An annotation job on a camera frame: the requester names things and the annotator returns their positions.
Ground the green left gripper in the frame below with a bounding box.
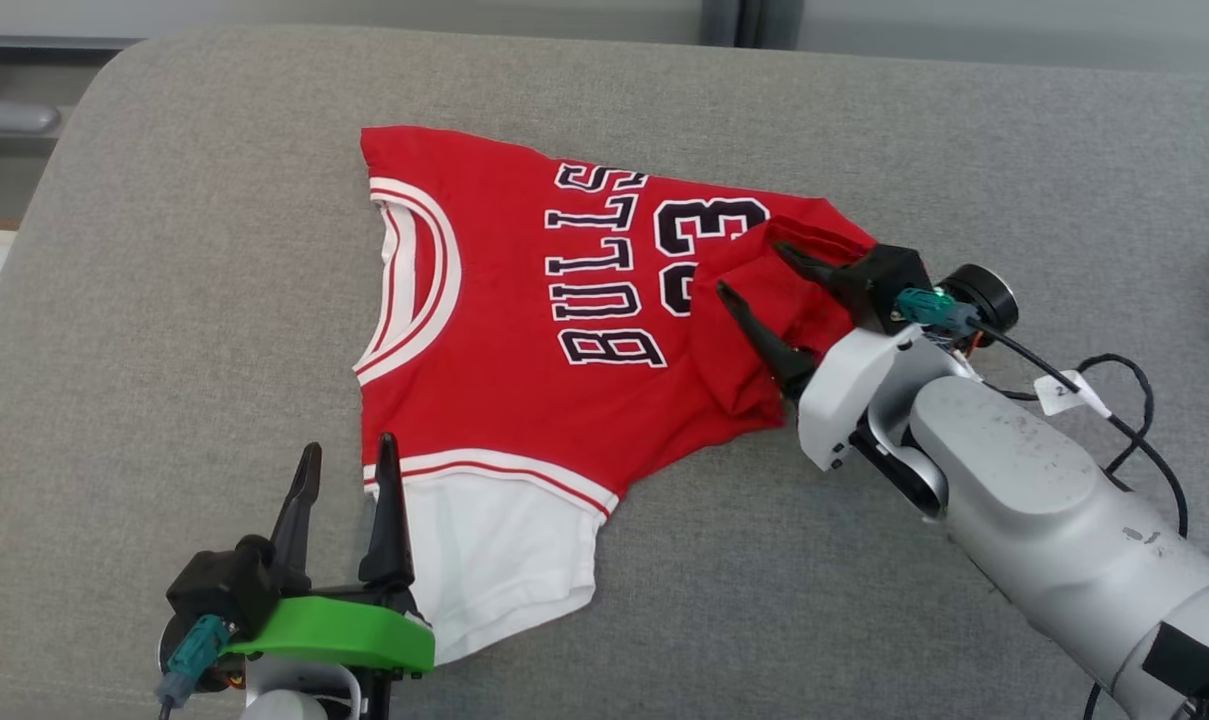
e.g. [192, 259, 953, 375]
[219, 433, 438, 703]

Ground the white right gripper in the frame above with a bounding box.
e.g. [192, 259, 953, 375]
[716, 240, 975, 472]

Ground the red white Bulls jersey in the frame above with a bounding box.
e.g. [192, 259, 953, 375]
[352, 125, 881, 667]

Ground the black round right gripper motor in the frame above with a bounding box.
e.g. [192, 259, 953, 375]
[939, 263, 1021, 347]

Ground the grey fabric sofa cushion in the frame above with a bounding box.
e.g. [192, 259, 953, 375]
[0, 25, 1209, 720]

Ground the teal right cable connector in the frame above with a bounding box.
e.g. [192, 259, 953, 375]
[894, 287, 984, 337]

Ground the teal cable connector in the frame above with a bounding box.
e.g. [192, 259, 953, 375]
[158, 614, 234, 720]
[894, 287, 984, 337]

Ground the teal left cable connector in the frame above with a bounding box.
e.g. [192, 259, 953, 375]
[158, 614, 234, 720]

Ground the white paper cable tag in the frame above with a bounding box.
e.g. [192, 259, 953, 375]
[1033, 369, 1114, 419]

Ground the grey partition post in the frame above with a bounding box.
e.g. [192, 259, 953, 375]
[702, 0, 743, 47]
[742, 0, 803, 50]

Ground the grey metal handle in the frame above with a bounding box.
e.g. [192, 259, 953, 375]
[0, 94, 63, 137]

